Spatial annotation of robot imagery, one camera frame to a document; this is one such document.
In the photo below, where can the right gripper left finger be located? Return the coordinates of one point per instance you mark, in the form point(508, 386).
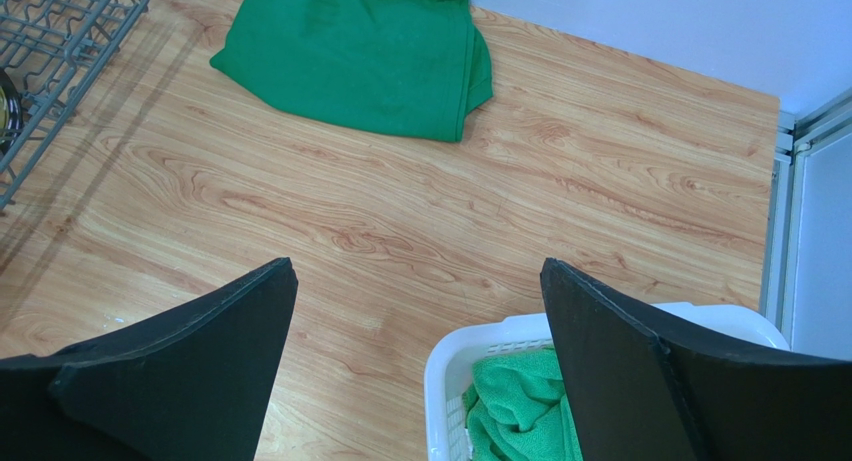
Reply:
point(190, 383)

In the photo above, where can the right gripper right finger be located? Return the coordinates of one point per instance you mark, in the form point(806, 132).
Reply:
point(644, 384)

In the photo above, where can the yellow patterned small plate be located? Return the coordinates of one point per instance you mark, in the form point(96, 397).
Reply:
point(12, 119)

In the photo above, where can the bright green towel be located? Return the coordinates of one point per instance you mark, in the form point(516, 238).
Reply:
point(517, 409)

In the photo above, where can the white plastic basket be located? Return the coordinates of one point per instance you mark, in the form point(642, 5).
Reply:
point(449, 368)

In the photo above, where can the green cloth on table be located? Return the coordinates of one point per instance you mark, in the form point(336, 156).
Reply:
point(411, 68)

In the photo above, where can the grey wire dish rack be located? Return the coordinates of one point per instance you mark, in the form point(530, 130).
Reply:
point(54, 51)

